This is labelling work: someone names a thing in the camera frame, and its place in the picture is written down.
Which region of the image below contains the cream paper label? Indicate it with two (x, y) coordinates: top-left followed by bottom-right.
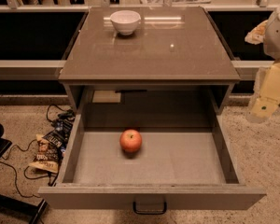
(92, 91), (121, 103)

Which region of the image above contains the black drawer handle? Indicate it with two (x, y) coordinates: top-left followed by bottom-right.
(133, 202), (167, 216)

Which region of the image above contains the black stand base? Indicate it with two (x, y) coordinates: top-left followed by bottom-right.
(0, 119), (49, 224)

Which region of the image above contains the orange snack bag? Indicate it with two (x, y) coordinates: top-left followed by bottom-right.
(29, 134), (59, 174)

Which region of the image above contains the open grey top drawer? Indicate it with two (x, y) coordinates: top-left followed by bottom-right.
(39, 111), (265, 211)

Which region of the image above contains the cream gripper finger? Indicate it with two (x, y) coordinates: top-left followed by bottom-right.
(245, 21), (267, 45)
(245, 61), (280, 123)

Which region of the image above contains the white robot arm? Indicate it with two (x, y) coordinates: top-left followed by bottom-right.
(245, 7), (280, 123)

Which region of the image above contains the dark snack bag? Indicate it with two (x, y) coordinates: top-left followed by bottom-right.
(44, 119), (73, 154)

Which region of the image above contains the grey cabinet with counter top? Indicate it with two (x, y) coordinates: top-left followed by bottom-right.
(60, 7), (239, 129)

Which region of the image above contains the white ceramic bowl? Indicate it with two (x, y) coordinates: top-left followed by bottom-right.
(110, 10), (141, 35)

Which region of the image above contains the red apple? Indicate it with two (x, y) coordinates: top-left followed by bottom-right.
(119, 129), (142, 153)

